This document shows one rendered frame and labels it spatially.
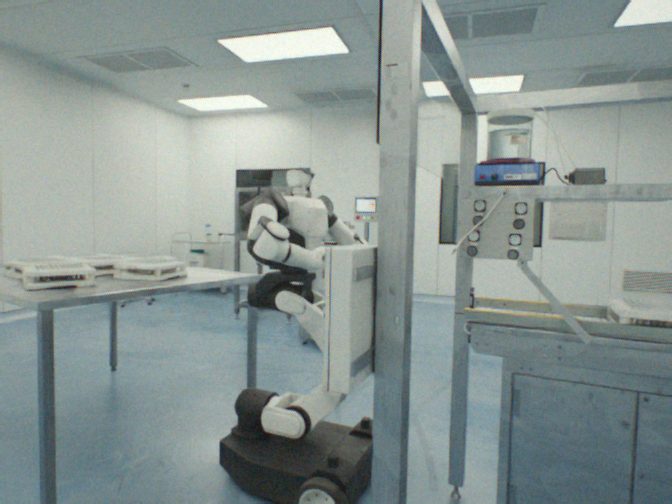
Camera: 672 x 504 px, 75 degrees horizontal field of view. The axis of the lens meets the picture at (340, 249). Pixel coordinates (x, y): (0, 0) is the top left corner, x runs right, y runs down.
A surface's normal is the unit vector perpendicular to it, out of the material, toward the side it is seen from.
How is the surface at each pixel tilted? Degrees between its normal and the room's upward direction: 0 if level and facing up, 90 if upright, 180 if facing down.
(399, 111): 90
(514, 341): 90
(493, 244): 90
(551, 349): 90
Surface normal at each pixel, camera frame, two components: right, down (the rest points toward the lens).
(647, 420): -0.40, 0.04
